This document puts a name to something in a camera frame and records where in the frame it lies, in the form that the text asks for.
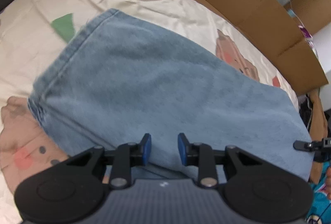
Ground blue-grey denim pants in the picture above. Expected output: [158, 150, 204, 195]
[28, 9, 313, 180]

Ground person's right hand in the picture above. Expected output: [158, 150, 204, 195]
[325, 167, 331, 200]

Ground teal patterned blanket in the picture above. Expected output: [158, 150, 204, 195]
[306, 162, 331, 223]

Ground pink white refill pouch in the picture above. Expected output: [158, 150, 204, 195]
[299, 25, 318, 56]

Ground white laundry detergent bottle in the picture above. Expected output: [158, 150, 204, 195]
[287, 8, 296, 18]

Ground upright brown cardboard panel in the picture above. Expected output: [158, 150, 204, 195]
[284, 0, 331, 35]

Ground cream bear-print quilt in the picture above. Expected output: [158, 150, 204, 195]
[1, 0, 298, 125]

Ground brown cardboard sheet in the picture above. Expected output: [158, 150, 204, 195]
[195, 0, 328, 95]

